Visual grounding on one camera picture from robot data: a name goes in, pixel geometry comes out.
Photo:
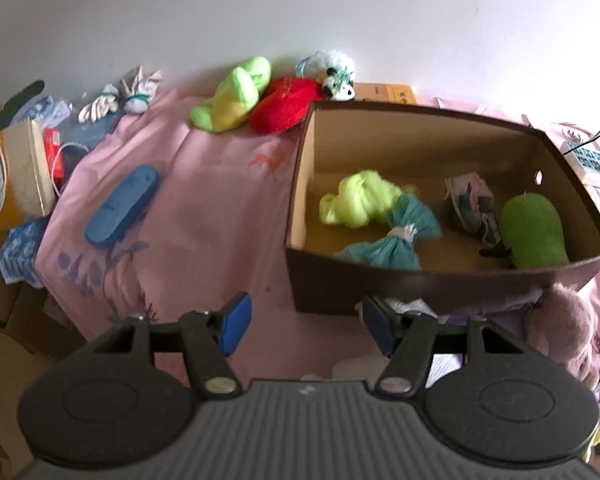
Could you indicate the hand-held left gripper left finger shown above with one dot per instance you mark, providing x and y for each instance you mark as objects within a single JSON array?
[{"x": 237, "y": 321}]

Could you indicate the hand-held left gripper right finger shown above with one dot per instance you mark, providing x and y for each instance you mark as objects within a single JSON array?
[{"x": 380, "y": 326}]

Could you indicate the brown cardboard box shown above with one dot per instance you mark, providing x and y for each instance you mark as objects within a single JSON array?
[{"x": 430, "y": 290}]

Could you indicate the pink plush toy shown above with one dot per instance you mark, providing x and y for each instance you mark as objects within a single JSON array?
[{"x": 562, "y": 327}]

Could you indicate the teal cloth bundle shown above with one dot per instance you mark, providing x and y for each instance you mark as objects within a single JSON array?
[{"x": 405, "y": 230}]

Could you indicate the pink printed bedsheet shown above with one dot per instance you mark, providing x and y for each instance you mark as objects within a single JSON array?
[{"x": 205, "y": 200}]

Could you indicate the neon yellow-green cloth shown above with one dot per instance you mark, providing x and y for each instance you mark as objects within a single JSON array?
[{"x": 360, "y": 197}]

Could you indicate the small pink grey shoe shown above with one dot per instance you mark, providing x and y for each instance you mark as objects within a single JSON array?
[{"x": 472, "y": 205}]

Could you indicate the blue oblong case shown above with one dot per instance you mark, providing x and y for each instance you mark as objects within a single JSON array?
[{"x": 122, "y": 205}]

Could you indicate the red plush toy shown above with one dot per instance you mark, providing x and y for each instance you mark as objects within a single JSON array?
[{"x": 282, "y": 107}]

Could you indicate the green and yellow plush toy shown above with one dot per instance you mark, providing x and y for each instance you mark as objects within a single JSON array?
[{"x": 232, "y": 97}]

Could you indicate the blue patterned cloth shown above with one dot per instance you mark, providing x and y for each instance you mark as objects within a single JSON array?
[{"x": 22, "y": 252}]

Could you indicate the stack of cardboard boxes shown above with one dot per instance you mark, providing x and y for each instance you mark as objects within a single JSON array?
[{"x": 10, "y": 340}]

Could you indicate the yellow flat box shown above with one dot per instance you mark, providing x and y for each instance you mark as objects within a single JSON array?
[{"x": 380, "y": 92}]

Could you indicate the blue-grey denim cloth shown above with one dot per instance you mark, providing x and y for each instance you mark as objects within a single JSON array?
[{"x": 87, "y": 132}]

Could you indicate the panda plush toy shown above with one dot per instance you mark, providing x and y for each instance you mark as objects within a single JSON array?
[{"x": 341, "y": 86}]

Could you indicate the red packet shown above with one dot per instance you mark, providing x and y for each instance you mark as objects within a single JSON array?
[{"x": 54, "y": 155}]

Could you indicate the small white doll toys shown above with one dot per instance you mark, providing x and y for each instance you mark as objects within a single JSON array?
[{"x": 140, "y": 91}]

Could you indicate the white glove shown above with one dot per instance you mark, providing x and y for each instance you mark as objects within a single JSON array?
[{"x": 99, "y": 105}]

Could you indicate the yellow paper bag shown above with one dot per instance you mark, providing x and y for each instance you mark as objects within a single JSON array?
[{"x": 15, "y": 180}]

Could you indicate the white power strip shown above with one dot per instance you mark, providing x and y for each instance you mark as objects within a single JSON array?
[{"x": 582, "y": 157}]

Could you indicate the white and blue fluffy toy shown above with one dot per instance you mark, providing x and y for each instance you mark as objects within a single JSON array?
[{"x": 325, "y": 60}]

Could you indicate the light blue patterned packet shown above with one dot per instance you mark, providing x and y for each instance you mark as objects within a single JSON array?
[{"x": 47, "y": 110}]

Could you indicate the dark green insole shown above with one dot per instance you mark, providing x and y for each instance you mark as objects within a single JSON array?
[{"x": 17, "y": 105}]

